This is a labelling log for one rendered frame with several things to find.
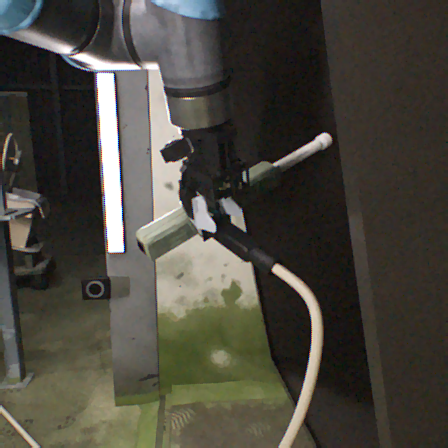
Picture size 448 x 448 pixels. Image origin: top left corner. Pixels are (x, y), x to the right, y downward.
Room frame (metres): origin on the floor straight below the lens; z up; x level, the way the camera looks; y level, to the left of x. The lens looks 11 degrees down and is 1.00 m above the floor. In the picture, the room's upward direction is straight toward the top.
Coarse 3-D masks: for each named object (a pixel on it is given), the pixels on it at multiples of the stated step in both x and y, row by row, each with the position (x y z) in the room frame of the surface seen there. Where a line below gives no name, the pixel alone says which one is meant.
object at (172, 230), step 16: (320, 144) 0.84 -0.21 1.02; (288, 160) 0.78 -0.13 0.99; (256, 176) 0.72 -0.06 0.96; (272, 176) 0.73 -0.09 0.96; (256, 192) 0.72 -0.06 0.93; (208, 208) 0.65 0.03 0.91; (160, 224) 0.61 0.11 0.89; (176, 224) 0.61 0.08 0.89; (192, 224) 0.61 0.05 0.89; (224, 224) 0.61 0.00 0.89; (144, 240) 0.59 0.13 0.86; (160, 240) 0.59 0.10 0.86; (176, 240) 0.62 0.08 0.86; (224, 240) 0.59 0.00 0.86; (240, 240) 0.57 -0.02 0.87; (256, 240) 0.57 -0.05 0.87; (160, 256) 0.61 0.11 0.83; (240, 256) 0.57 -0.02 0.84; (256, 256) 0.55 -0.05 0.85; (272, 256) 0.54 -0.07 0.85; (272, 272) 0.54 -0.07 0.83
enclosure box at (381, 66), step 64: (256, 0) 0.90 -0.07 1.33; (320, 0) 0.92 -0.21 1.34; (384, 0) 0.30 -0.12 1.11; (256, 64) 0.90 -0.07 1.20; (320, 64) 0.92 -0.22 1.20; (384, 64) 0.30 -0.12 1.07; (256, 128) 0.90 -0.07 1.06; (320, 128) 0.93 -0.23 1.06; (384, 128) 0.30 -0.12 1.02; (320, 192) 0.93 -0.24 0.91; (384, 192) 0.31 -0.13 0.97; (320, 256) 0.93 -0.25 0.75; (384, 256) 0.31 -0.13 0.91; (384, 320) 0.31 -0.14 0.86; (320, 384) 0.79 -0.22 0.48; (384, 384) 0.31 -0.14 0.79
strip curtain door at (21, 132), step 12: (0, 96) 9.75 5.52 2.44; (12, 96) 9.78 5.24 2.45; (24, 96) 9.81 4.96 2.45; (0, 108) 9.75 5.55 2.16; (12, 108) 9.78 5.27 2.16; (24, 108) 9.81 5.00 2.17; (0, 120) 9.74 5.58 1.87; (12, 120) 9.77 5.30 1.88; (24, 120) 9.81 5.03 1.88; (0, 132) 9.74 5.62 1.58; (12, 132) 9.77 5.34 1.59; (24, 132) 9.81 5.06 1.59; (0, 144) 9.74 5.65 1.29; (12, 144) 9.77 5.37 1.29; (24, 144) 9.81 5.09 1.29; (12, 156) 9.77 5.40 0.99; (24, 156) 9.79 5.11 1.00; (24, 168) 9.79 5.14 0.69; (24, 180) 9.79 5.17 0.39; (36, 192) 9.81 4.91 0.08
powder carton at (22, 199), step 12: (24, 192) 3.05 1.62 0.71; (12, 204) 2.66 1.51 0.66; (24, 204) 2.69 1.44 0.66; (36, 204) 2.72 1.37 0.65; (48, 204) 3.07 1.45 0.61; (24, 216) 2.65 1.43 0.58; (36, 216) 2.87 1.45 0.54; (12, 228) 2.69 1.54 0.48; (24, 228) 2.71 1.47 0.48; (36, 228) 3.04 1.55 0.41; (12, 240) 2.68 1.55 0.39; (24, 240) 2.71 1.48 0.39
